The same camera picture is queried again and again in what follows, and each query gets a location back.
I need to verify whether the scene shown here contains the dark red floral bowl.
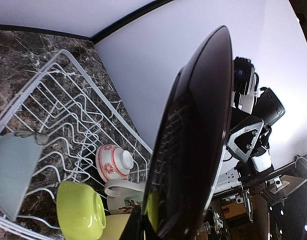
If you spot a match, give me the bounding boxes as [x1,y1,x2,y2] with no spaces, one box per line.
[141,25,233,240]

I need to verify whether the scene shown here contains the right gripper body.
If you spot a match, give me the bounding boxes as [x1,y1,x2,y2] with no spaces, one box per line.
[230,108,272,173]

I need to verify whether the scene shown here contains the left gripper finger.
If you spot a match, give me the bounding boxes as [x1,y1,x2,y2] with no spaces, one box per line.
[119,206,145,240]

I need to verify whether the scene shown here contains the yellow mug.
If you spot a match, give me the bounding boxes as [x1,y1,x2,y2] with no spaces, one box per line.
[100,213,131,240]

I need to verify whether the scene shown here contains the right black frame post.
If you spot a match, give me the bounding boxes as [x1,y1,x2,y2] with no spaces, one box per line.
[89,0,174,45]

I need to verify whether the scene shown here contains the teal patterned mug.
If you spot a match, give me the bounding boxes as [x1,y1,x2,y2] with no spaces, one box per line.
[104,179,146,215]

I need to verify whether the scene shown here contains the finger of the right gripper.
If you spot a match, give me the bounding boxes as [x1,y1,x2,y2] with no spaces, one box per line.
[226,115,264,163]

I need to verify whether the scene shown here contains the pink and white cup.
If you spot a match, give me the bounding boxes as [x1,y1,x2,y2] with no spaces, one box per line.
[95,144,134,183]

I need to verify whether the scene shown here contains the lime green bowl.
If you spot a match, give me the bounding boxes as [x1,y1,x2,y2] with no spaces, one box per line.
[56,181,107,240]

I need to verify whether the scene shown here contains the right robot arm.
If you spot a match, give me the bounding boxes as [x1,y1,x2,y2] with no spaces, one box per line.
[215,87,286,194]

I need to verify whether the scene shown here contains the light teal bowl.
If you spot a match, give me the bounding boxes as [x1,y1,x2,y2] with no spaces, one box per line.
[0,131,49,221]

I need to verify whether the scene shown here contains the white wire dish rack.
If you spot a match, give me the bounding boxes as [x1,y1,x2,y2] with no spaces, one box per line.
[0,49,152,240]

